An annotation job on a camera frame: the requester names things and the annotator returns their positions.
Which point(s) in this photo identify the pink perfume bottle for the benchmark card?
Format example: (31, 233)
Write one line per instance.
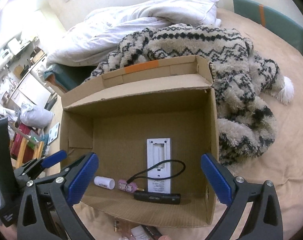
(127, 187)

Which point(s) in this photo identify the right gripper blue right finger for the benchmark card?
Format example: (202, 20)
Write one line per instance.
(234, 192)

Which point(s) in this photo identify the white rectangular device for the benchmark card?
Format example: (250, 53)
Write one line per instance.
(159, 167)

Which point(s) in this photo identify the wooden chair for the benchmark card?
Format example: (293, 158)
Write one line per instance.
(25, 146)

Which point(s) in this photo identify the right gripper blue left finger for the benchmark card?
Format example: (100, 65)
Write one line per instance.
(68, 189)

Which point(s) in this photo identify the teal cushion with orange strap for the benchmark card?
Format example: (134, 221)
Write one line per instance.
(274, 21)

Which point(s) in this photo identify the black flashlight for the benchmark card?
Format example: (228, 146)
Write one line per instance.
(158, 198)

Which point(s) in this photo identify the white plastic bag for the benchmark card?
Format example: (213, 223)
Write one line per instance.
(35, 116)

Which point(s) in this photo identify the black and cream knit blanket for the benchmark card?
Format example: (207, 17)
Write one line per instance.
(246, 124)

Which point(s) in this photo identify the white floor scale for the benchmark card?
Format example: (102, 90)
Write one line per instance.
(53, 133)

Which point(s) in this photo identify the white bottle red label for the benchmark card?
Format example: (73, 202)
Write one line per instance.
(139, 233)

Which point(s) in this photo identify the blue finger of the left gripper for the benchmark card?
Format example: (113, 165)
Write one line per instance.
(53, 159)
(58, 170)

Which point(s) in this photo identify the white duvet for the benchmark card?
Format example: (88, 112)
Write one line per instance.
(88, 42)

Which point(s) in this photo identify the black lipstick tube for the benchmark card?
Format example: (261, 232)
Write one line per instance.
(152, 232)

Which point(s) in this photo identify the brown cardboard box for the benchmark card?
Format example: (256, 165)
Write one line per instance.
(114, 115)

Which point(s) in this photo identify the white pill bottle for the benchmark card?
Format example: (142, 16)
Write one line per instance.
(104, 182)

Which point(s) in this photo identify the white water heater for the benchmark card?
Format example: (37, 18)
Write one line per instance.
(5, 57)

